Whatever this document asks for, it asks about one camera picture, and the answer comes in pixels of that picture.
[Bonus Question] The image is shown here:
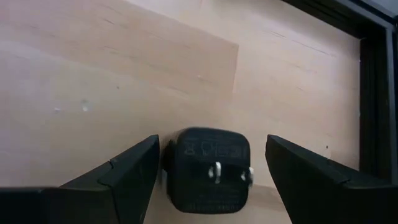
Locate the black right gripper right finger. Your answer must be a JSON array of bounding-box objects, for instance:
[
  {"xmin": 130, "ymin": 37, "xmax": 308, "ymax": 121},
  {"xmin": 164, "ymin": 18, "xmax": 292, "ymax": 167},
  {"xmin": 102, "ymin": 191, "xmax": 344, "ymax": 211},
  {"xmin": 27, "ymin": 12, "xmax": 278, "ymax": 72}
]
[{"xmin": 265, "ymin": 134, "xmax": 398, "ymax": 224}]

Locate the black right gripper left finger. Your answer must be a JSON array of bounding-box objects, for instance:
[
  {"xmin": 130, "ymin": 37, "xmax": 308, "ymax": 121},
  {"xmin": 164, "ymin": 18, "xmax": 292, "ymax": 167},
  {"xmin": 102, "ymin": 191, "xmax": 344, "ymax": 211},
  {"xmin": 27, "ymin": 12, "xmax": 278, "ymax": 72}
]
[{"xmin": 0, "ymin": 134, "xmax": 160, "ymax": 224}]

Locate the black wall plug adapter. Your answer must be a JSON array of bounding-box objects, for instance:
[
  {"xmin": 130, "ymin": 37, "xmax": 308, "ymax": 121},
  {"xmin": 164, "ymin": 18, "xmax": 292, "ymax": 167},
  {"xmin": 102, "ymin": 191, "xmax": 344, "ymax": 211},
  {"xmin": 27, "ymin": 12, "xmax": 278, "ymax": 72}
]
[{"xmin": 161, "ymin": 126, "xmax": 255, "ymax": 215}]

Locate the black aluminium table frame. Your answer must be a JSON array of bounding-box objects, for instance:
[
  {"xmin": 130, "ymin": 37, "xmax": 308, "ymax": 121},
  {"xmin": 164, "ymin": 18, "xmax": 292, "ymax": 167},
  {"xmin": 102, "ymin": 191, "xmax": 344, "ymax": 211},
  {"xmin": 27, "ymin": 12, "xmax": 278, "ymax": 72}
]
[{"xmin": 279, "ymin": 0, "xmax": 398, "ymax": 184}]

